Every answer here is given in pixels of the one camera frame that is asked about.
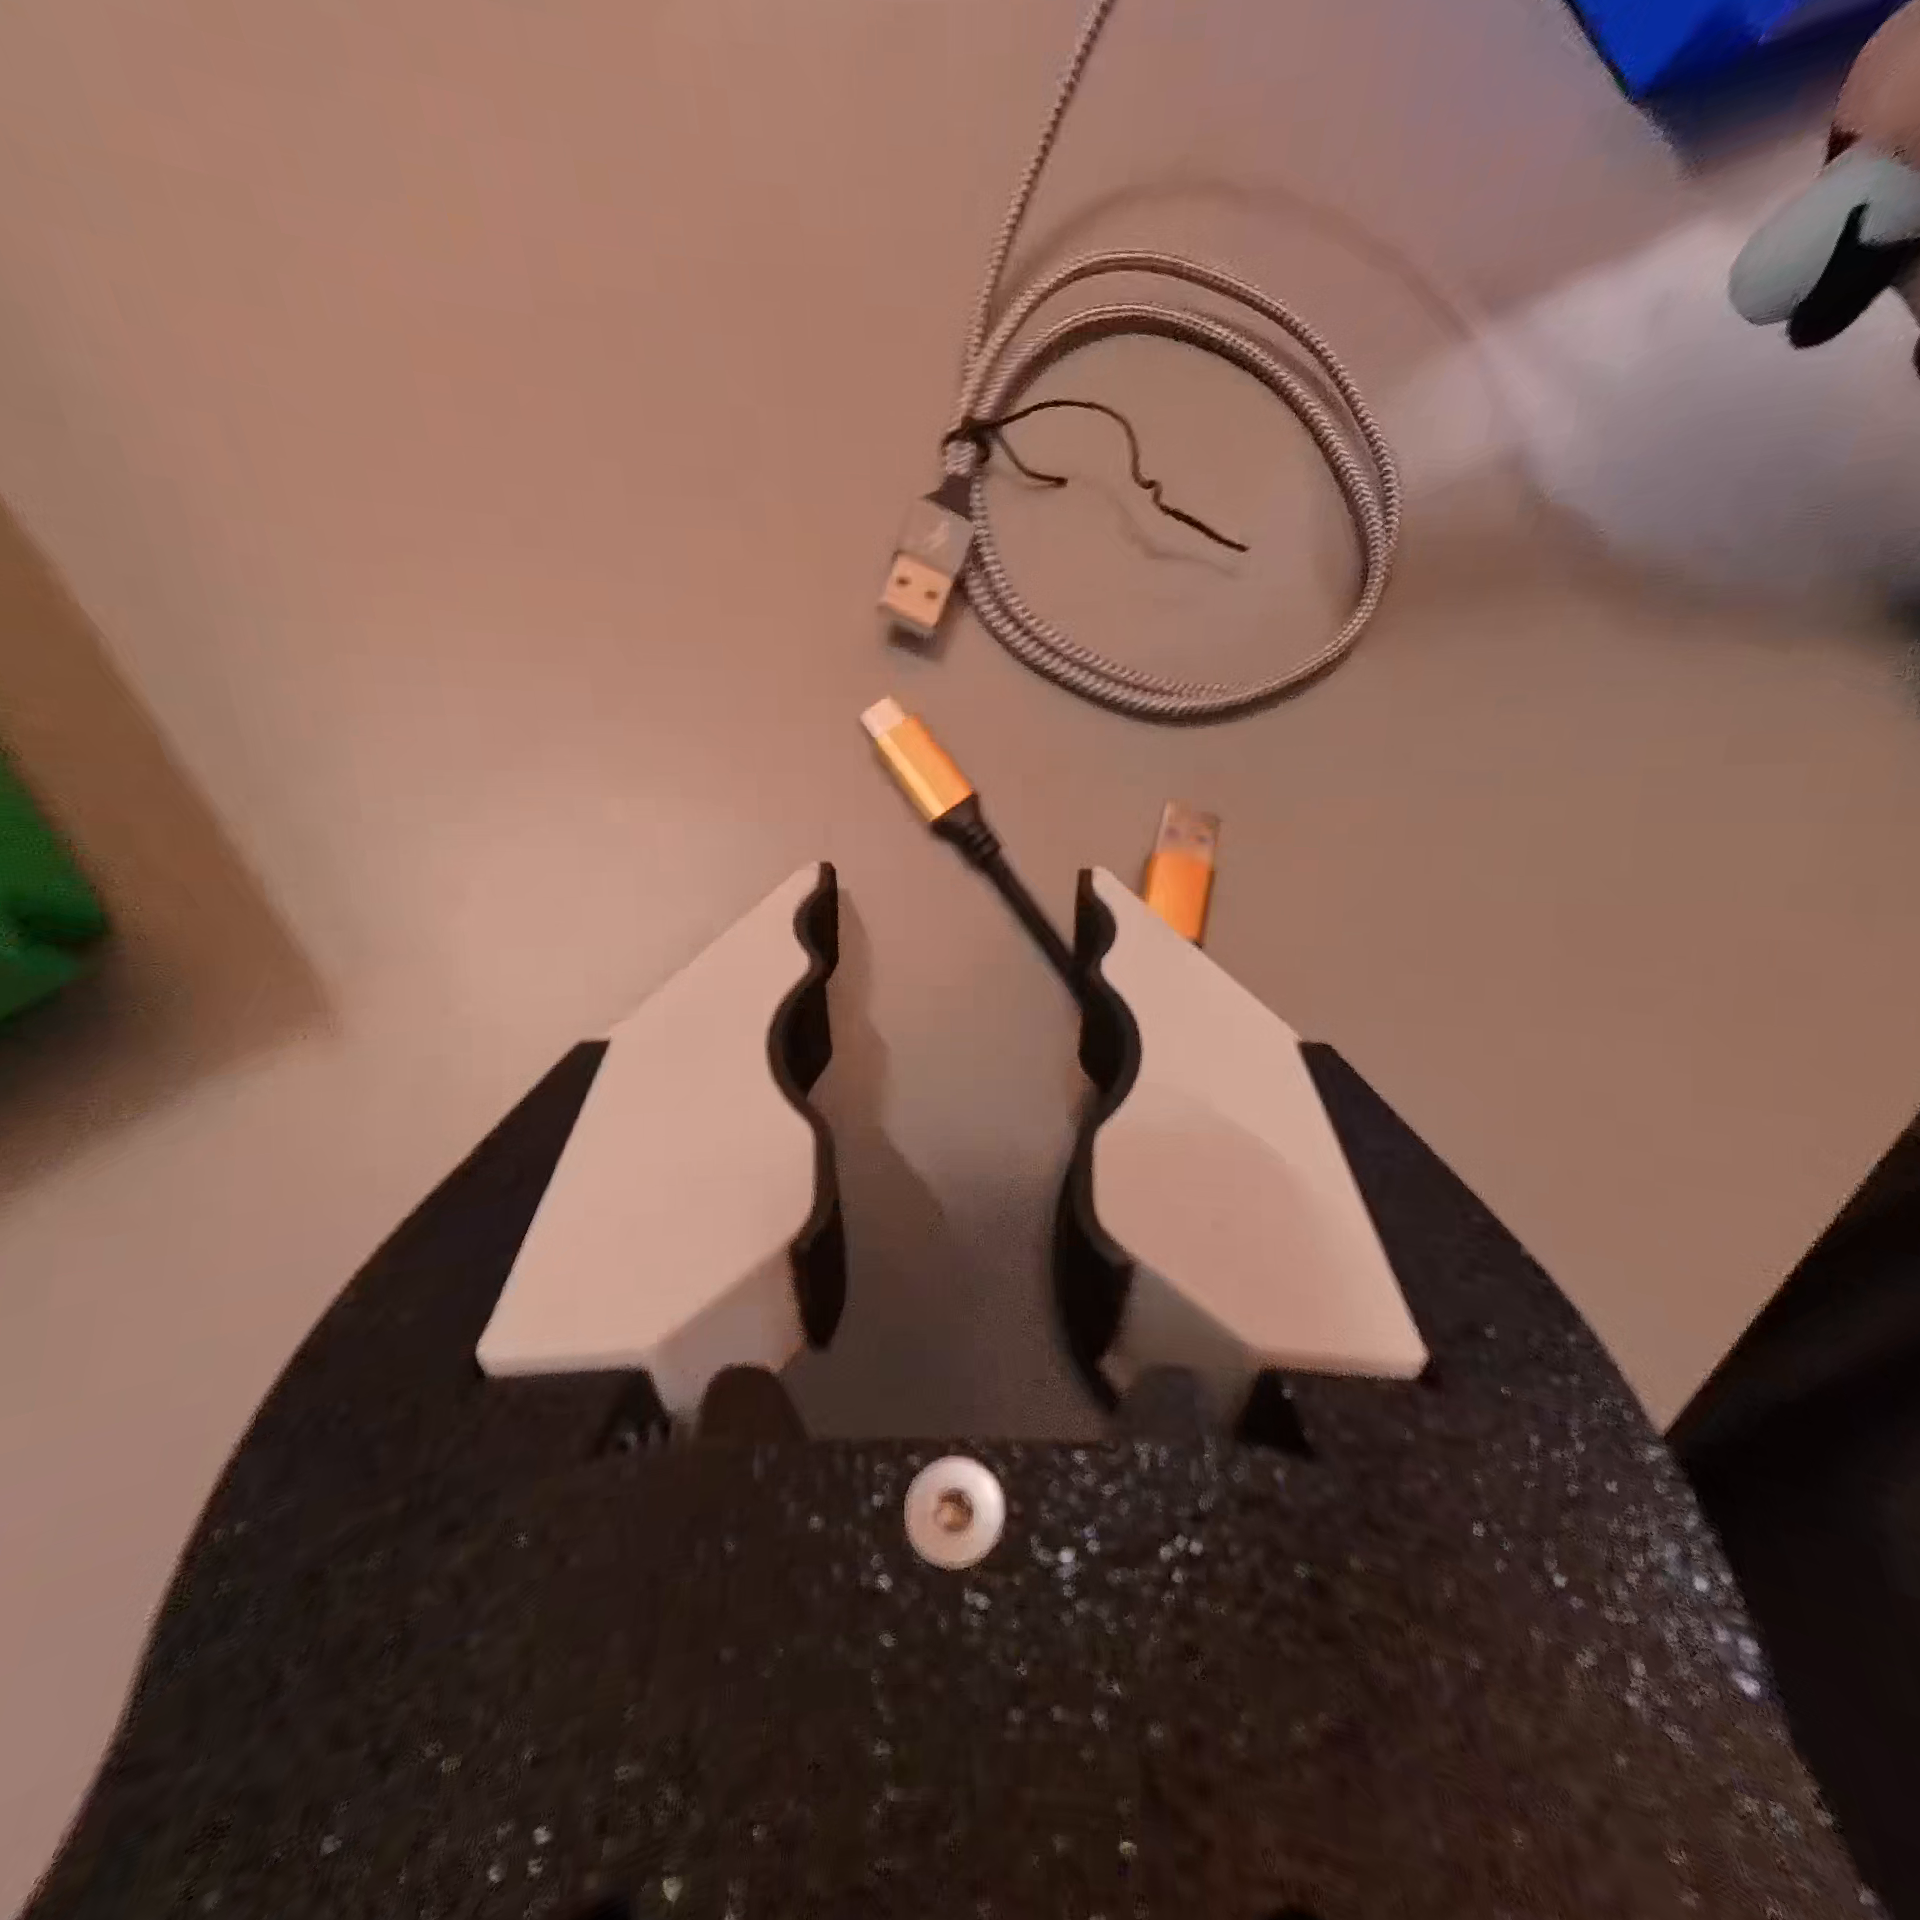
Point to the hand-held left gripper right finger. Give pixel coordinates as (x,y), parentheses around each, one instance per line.
(1245,1200)

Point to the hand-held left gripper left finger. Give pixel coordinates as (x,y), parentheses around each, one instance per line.
(661,1200)

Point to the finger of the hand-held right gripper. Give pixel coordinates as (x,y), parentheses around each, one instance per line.
(1621,405)

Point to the blue plastic bin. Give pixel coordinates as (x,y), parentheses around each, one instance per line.
(1680,38)

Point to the green plastic bin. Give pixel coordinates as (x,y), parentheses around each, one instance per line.
(38,914)

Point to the grey desk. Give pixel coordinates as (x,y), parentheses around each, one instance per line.
(450,375)

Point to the black twist tie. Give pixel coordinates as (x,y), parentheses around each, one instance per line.
(960,439)

